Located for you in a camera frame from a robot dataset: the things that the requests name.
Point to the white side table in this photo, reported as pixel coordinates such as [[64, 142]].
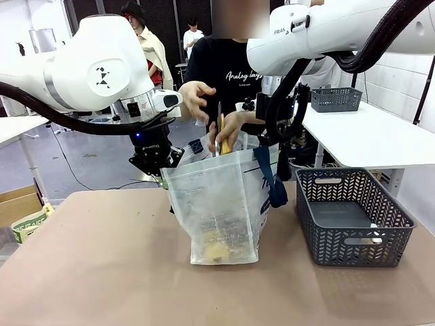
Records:
[[367, 139]]

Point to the black tripod stand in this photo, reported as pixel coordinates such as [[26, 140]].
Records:
[[21, 49]]

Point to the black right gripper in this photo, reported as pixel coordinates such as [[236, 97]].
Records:
[[277, 103]]

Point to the black slanted stand pole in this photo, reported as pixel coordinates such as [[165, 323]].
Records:
[[425, 88]]

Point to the green printed white carton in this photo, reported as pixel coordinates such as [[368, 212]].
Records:
[[30, 224]]

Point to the white table with post leg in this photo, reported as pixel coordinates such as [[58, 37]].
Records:
[[17, 129]]

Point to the person's right hand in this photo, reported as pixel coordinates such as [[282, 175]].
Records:
[[193, 100]]

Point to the person in black T-shirt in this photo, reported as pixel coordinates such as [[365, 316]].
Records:
[[217, 64]]

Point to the brown cardboard box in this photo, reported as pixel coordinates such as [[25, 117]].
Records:
[[17, 203]]

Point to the beige food items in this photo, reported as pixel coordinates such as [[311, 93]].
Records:
[[217, 253]]

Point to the person's left forearm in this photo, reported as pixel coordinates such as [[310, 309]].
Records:
[[250, 117]]

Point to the person white shirt black cap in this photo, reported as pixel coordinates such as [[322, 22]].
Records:
[[319, 73]]

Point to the small white beige package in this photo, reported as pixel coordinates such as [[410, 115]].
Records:
[[374, 225]]

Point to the background person white T-shirt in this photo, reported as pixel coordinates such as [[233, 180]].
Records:
[[193, 37]]

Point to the mannequin with beige jacket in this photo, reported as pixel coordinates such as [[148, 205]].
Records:
[[156, 54]]

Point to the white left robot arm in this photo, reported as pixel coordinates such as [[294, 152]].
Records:
[[102, 61]]

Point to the large grey plastic basket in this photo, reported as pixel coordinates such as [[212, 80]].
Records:
[[326, 244]]

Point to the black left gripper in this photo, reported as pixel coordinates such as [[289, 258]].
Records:
[[151, 144]]

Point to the yellow and grey utensil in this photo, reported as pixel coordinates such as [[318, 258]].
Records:
[[222, 122]]

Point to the small grey plastic basket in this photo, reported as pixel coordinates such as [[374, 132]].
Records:
[[336, 100]]

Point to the person's left hand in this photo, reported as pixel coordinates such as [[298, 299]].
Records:
[[232, 127]]

